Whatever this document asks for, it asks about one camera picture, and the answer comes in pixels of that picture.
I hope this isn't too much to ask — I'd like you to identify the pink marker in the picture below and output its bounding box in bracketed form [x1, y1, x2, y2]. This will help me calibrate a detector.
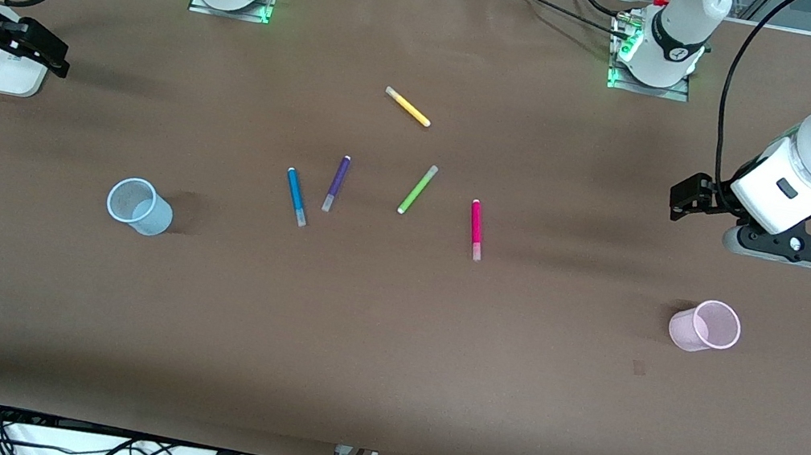
[462, 199, 491, 262]

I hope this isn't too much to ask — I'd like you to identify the blue marker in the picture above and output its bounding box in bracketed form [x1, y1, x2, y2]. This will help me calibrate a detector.
[279, 167, 316, 228]

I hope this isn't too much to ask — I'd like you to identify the white stand with base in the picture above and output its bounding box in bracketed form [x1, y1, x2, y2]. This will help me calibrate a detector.
[0, 5, 59, 102]

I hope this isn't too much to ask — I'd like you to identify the light pink plastic cup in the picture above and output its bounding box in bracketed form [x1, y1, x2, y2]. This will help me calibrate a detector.
[665, 293, 745, 359]

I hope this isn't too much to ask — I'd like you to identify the light blue plastic cup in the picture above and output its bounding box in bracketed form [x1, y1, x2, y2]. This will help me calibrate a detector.
[102, 174, 178, 240]

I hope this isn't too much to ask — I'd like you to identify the green marker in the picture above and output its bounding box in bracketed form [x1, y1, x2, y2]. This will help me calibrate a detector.
[396, 161, 440, 220]

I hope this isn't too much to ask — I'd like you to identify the yellow marker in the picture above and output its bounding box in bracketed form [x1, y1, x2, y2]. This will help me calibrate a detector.
[380, 85, 436, 129]

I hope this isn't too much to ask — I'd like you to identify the purple marker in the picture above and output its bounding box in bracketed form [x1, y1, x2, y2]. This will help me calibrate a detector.
[321, 153, 352, 215]

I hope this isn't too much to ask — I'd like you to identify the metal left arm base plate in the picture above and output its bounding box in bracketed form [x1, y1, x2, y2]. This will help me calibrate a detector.
[604, 9, 702, 104]

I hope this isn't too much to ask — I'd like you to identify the long black table cable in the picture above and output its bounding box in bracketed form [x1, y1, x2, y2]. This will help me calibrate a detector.
[473, 0, 628, 36]

